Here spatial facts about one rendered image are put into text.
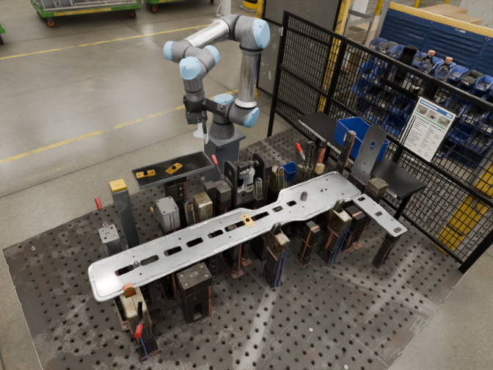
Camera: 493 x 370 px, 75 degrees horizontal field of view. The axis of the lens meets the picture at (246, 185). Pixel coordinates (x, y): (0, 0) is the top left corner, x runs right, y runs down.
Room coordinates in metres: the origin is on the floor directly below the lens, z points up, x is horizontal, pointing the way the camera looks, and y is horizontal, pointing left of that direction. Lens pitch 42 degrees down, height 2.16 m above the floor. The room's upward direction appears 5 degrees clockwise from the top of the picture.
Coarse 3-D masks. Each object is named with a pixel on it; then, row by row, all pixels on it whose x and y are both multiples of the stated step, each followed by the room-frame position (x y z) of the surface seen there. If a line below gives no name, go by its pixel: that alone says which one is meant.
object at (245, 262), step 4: (240, 224) 1.06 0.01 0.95; (244, 224) 1.03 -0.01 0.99; (248, 240) 1.03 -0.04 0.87; (244, 244) 1.02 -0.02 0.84; (248, 244) 1.04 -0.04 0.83; (244, 248) 1.02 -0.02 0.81; (248, 248) 1.04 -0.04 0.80; (244, 252) 1.02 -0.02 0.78; (248, 252) 1.04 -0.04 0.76; (244, 256) 1.03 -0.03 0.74; (248, 256) 1.05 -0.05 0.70; (240, 260) 1.02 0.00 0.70; (244, 260) 1.02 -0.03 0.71; (248, 260) 1.03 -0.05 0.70; (244, 264) 1.00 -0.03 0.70; (248, 264) 1.00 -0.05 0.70
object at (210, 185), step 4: (204, 184) 1.16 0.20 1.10; (208, 184) 1.16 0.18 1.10; (212, 184) 1.17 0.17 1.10; (204, 188) 1.16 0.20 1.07; (208, 188) 1.14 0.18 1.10; (212, 188) 1.15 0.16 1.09; (208, 192) 1.14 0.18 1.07; (212, 192) 1.15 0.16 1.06; (208, 196) 1.14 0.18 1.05; (212, 196) 1.15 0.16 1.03; (212, 200) 1.15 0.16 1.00
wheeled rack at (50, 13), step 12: (36, 0) 7.12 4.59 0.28; (72, 0) 7.20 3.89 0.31; (108, 0) 7.45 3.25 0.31; (120, 0) 7.42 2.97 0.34; (132, 0) 7.76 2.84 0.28; (48, 12) 6.39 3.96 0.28; (60, 12) 6.50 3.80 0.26; (72, 12) 6.63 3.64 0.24; (84, 12) 6.78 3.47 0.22; (132, 12) 7.49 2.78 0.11; (48, 24) 6.42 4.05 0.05
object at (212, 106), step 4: (208, 100) 1.20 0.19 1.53; (200, 104) 1.16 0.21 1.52; (204, 104) 1.16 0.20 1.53; (208, 104) 1.18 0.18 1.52; (212, 104) 1.19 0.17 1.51; (216, 104) 1.20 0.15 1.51; (220, 104) 1.22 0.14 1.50; (204, 108) 1.17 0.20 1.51; (208, 108) 1.17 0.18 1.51; (212, 108) 1.17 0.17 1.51; (216, 108) 1.18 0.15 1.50; (220, 108) 1.19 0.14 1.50; (224, 108) 1.20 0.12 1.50; (212, 112) 1.18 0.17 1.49; (216, 112) 1.18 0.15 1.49; (220, 112) 1.18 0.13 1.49; (224, 112) 1.18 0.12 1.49
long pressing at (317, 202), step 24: (288, 192) 1.27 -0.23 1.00; (312, 192) 1.29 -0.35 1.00; (336, 192) 1.30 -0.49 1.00; (360, 192) 1.33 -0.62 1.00; (216, 216) 1.05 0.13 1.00; (240, 216) 1.07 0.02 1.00; (288, 216) 1.10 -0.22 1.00; (312, 216) 1.12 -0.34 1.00; (168, 240) 0.88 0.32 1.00; (192, 240) 0.90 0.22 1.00; (216, 240) 0.91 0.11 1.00; (240, 240) 0.92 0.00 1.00; (96, 264) 0.73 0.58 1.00; (120, 264) 0.74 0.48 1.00; (168, 264) 0.76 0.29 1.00; (96, 288) 0.63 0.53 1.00; (120, 288) 0.64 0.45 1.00
